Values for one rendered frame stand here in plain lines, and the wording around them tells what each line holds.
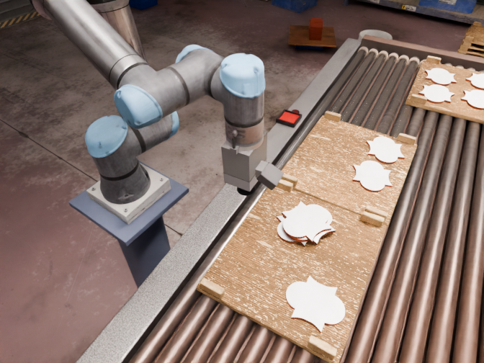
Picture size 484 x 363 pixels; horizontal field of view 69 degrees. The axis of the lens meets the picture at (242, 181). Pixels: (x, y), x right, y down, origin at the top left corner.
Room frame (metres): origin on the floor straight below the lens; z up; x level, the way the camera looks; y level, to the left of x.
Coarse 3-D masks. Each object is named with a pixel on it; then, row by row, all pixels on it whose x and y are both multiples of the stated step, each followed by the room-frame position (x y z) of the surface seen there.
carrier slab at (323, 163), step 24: (312, 144) 0.96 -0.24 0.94; (336, 144) 0.96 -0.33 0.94; (360, 144) 0.96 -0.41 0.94; (408, 144) 0.96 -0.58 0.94; (288, 168) 0.84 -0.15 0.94; (312, 168) 0.84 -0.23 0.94; (336, 168) 0.84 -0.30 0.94; (384, 168) 0.84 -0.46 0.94; (408, 168) 0.84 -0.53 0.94; (312, 192) 0.73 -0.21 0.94; (336, 192) 0.73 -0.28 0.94; (360, 192) 0.73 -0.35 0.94; (384, 192) 0.73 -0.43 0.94
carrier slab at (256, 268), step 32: (288, 192) 0.73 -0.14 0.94; (256, 224) 0.61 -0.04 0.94; (352, 224) 0.61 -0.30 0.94; (224, 256) 0.50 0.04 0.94; (256, 256) 0.50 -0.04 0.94; (288, 256) 0.50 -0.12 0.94; (320, 256) 0.50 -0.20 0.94; (352, 256) 0.50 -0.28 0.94; (224, 288) 0.42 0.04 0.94; (256, 288) 0.42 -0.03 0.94; (352, 288) 0.42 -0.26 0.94; (256, 320) 0.34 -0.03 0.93; (288, 320) 0.34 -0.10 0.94; (352, 320) 0.34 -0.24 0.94
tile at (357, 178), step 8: (360, 168) 0.83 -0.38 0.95; (368, 168) 0.83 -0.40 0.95; (376, 168) 0.83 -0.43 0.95; (360, 176) 0.79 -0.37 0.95; (368, 176) 0.79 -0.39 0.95; (376, 176) 0.79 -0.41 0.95; (384, 176) 0.79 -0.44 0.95; (360, 184) 0.76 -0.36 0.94; (368, 184) 0.75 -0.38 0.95; (376, 184) 0.75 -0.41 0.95; (384, 184) 0.75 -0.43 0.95
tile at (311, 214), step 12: (300, 204) 0.65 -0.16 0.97; (288, 216) 0.61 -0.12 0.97; (300, 216) 0.61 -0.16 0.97; (312, 216) 0.61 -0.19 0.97; (324, 216) 0.61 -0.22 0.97; (288, 228) 0.56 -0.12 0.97; (300, 228) 0.56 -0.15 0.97; (312, 228) 0.56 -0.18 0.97; (324, 228) 0.56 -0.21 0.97; (312, 240) 0.53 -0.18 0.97
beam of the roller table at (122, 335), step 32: (320, 96) 1.31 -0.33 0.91; (288, 128) 1.08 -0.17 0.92; (224, 192) 0.75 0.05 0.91; (192, 224) 0.63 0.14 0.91; (224, 224) 0.63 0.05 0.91; (192, 256) 0.52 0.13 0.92; (160, 288) 0.43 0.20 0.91; (128, 320) 0.35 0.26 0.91; (96, 352) 0.28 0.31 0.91; (128, 352) 0.28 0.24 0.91
